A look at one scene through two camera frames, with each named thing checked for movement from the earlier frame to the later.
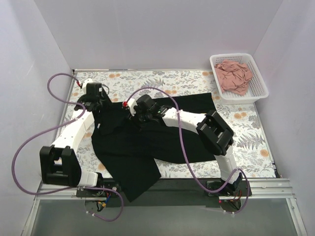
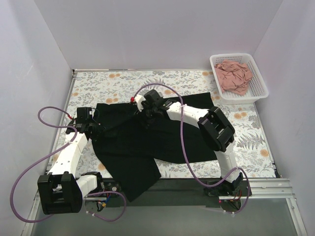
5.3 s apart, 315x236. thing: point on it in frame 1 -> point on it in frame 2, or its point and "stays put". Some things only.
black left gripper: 99,99 -> 93,128
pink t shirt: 234,76 stays put
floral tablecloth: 241,122 stays put
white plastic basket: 256,89 stays put
